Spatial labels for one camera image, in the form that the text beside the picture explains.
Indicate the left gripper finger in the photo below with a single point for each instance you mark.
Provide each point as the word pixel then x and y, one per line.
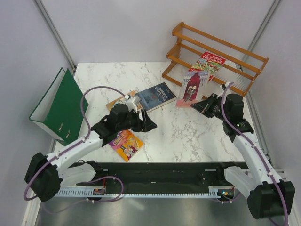
pixel 146 119
pixel 144 126

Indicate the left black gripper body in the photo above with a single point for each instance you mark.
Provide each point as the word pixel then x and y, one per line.
pixel 134 121

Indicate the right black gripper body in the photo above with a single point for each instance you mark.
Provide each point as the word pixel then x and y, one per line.
pixel 215 107

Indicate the purple orange Roald Dahl book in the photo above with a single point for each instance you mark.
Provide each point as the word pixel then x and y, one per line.
pixel 126 144

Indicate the pink red Shakespeare Story book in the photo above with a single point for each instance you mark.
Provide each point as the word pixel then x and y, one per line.
pixel 192 88

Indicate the red Treehouse book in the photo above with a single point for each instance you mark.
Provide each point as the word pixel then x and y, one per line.
pixel 208 62

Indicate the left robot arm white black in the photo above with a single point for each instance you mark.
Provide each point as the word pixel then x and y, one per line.
pixel 47 174

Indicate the dark blue Nineteen Eighty-Four book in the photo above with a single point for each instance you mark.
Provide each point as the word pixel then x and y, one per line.
pixel 155 97

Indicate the tan illustrated book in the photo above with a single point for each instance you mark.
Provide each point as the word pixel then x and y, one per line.
pixel 121 100

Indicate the orange wooden shelf rack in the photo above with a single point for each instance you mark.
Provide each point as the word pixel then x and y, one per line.
pixel 242 67

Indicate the green lever arch file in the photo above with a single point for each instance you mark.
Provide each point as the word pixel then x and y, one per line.
pixel 59 111

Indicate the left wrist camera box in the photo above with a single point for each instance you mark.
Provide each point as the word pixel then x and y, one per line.
pixel 132 102

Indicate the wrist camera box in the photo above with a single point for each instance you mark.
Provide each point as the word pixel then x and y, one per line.
pixel 132 102
pixel 224 86

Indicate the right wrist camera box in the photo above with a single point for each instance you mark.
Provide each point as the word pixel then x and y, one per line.
pixel 224 86

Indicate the white slotted cable duct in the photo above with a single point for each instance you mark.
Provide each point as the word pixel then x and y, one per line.
pixel 98 192

